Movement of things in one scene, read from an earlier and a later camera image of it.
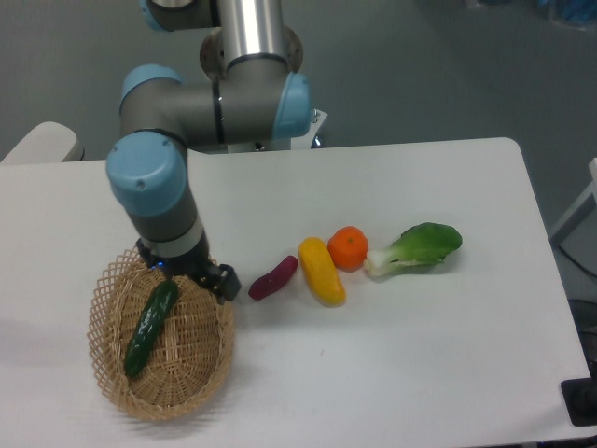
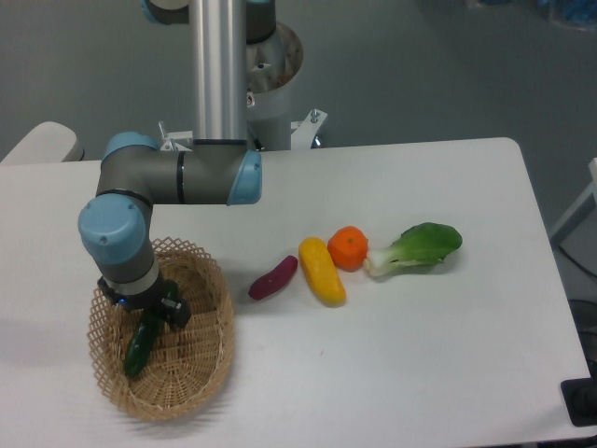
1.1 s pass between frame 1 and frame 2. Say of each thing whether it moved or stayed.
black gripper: moved
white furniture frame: stayed
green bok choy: stayed
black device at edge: stayed
